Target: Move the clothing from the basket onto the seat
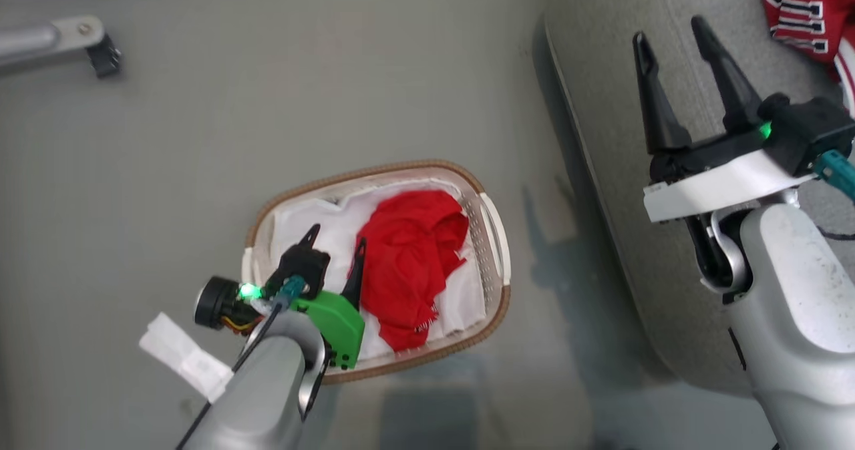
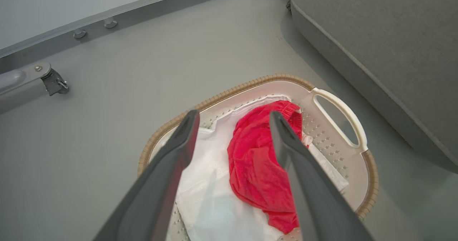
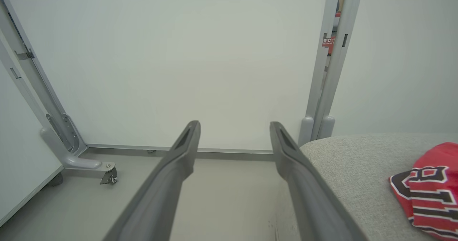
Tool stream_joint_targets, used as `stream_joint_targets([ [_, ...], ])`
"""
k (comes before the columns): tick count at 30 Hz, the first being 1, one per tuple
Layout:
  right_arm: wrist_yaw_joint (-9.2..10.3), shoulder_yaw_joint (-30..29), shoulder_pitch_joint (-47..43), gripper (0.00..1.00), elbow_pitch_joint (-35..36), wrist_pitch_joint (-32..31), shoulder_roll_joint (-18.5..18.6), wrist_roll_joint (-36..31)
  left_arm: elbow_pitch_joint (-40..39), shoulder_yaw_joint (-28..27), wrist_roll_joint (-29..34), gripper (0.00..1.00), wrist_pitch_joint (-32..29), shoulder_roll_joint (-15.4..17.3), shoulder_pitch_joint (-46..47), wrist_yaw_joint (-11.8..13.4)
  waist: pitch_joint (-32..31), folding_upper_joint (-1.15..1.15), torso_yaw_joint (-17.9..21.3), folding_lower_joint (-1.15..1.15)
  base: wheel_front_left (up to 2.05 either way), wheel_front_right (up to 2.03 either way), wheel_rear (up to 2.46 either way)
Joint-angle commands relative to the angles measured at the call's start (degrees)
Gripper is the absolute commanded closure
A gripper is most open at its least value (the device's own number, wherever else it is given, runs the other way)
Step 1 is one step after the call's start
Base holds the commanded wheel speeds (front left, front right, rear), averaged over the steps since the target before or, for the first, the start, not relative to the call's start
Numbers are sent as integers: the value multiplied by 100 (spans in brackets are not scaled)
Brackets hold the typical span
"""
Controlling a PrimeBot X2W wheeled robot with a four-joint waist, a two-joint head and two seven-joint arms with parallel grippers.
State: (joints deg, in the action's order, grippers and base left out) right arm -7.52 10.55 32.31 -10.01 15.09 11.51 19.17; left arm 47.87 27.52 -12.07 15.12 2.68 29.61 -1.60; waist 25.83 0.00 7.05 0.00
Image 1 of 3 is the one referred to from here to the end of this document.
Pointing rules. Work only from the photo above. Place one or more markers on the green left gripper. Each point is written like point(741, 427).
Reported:
point(334, 320)

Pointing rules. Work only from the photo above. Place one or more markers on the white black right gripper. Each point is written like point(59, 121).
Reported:
point(715, 176)

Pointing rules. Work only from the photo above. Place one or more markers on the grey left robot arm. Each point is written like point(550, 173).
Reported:
point(264, 390)

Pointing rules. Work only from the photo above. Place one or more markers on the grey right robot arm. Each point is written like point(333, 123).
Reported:
point(795, 316)

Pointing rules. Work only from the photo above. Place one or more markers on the white brown-rimmed laundry basket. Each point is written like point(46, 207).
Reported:
point(494, 250)

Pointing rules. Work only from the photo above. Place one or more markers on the white cloth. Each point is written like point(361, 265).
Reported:
point(314, 219)

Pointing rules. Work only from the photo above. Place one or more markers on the red garment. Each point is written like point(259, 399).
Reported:
point(407, 263)

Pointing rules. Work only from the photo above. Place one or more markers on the grey fabric sofa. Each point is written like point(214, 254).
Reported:
point(621, 169)

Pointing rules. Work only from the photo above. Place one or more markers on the red striped jersey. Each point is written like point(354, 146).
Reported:
point(805, 9)

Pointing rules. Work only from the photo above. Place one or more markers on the white paper tag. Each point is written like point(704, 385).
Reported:
point(184, 356)

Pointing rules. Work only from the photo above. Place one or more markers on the grey metal leg with caster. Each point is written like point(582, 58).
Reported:
point(57, 39)

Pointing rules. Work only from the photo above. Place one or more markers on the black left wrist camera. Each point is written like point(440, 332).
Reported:
point(224, 303)

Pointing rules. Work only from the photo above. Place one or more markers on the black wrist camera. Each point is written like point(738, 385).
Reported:
point(811, 133)
point(224, 303)

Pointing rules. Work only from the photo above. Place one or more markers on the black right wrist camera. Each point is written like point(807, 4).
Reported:
point(811, 133)

